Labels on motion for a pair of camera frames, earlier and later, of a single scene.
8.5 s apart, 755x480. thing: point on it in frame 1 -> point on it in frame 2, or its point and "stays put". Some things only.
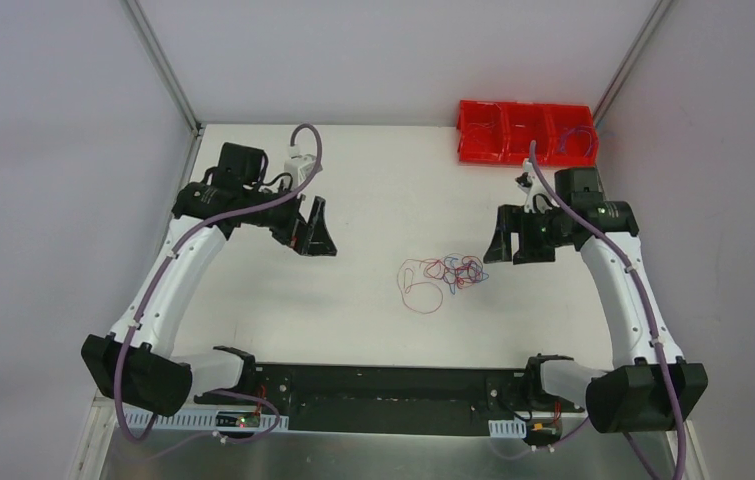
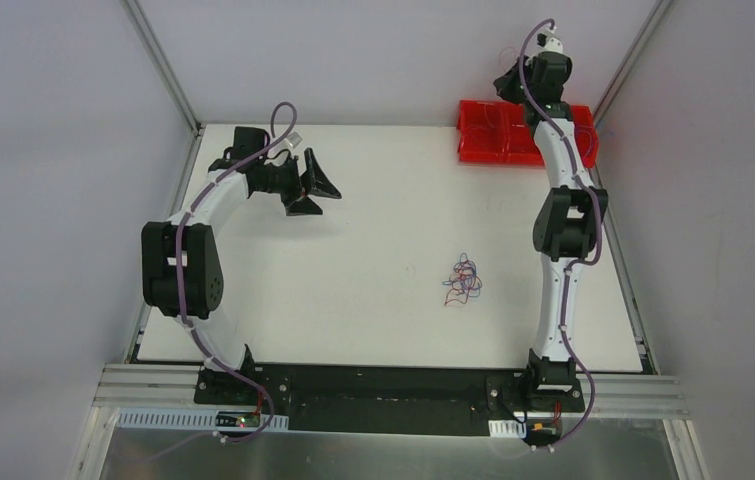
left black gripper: x=298 y=223 -> x=299 y=183
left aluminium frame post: x=164 y=65 stays put
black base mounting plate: x=394 y=399 stays put
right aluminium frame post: x=630 y=61 stays put
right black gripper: x=526 y=235 -> x=506 y=85
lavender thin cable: x=561 y=144 stays put
